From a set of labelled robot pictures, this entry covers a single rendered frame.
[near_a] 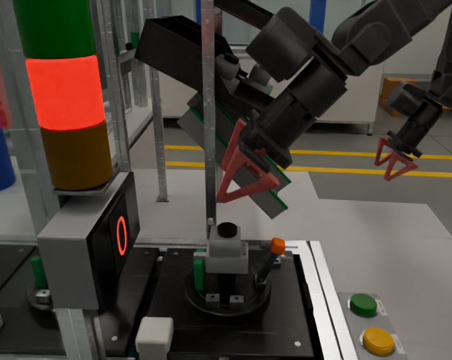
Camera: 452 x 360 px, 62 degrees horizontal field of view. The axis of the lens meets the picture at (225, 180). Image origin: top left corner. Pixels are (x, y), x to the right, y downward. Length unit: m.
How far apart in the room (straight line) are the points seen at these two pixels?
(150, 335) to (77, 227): 0.28
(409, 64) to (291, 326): 9.09
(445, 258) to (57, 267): 0.87
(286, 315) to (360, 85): 4.07
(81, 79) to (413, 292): 0.76
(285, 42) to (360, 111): 4.19
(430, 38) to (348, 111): 5.23
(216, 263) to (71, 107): 0.35
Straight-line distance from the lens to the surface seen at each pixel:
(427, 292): 0.91
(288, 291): 0.65
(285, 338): 0.58
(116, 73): 0.71
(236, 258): 0.57
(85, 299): 0.33
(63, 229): 0.31
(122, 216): 0.36
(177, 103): 4.61
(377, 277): 0.90
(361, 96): 4.59
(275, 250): 0.58
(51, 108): 0.30
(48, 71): 0.30
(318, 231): 1.01
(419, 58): 9.59
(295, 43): 0.46
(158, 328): 0.56
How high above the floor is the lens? 1.39
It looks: 25 degrees down
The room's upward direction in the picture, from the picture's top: straight up
